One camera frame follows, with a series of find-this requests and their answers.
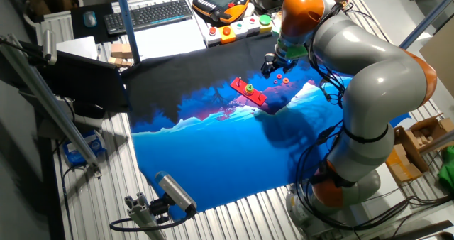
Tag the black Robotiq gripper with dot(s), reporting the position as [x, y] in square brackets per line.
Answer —
[280, 61]

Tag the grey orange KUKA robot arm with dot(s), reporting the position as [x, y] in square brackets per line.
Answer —
[372, 73]

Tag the red Hanoi base with pegs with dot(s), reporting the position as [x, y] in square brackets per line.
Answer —
[241, 87]

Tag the large wooden block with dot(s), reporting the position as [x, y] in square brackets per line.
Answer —
[121, 50]

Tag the small wooden block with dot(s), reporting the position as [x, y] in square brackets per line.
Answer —
[118, 62]

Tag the green button yellow box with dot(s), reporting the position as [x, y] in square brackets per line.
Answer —
[265, 22]

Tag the red button white box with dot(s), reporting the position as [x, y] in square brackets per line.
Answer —
[252, 24]
[213, 36]

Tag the green button white box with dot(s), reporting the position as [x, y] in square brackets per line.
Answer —
[239, 28]

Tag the orange button yellow box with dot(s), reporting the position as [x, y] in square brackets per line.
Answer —
[227, 34]

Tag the blue landscape print cloth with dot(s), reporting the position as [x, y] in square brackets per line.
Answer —
[220, 155]

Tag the white sheet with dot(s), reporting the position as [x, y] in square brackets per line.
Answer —
[170, 41]

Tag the black keyboard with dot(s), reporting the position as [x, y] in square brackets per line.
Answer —
[149, 16]

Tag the open cardboard box with tape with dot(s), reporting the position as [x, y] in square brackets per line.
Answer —
[404, 162]

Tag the brown cardboard sheet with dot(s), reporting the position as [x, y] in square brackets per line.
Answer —
[440, 62]

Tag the cardboard box with wood pieces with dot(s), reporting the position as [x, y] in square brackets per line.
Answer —
[429, 130]

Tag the black laptop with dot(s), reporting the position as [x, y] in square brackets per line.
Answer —
[85, 80]

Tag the grey computer mouse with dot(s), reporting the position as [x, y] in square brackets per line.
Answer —
[89, 18]

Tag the green fabric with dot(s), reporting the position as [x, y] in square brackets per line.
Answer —
[447, 172]

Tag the black mouse pad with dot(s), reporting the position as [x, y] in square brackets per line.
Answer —
[79, 32]

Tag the blue wipes packet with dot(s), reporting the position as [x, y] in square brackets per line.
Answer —
[83, 147]

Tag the grey aluminium beam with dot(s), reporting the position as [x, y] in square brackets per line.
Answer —
[46, 98]

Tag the green printed wrist mount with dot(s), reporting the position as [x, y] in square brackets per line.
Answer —
[296, 52]

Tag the slanted aluminium post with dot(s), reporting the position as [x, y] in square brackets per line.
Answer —
[425, 20]

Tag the blue aluminium post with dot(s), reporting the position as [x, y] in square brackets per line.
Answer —
[127, 23]

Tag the silver camera with blue end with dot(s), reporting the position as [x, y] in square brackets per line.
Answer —
[175, 192]

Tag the aluminium extrusion camera mount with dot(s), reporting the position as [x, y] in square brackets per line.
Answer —
[142, 215]

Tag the plain silver camera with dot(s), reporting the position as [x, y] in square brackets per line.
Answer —
[49, 46]

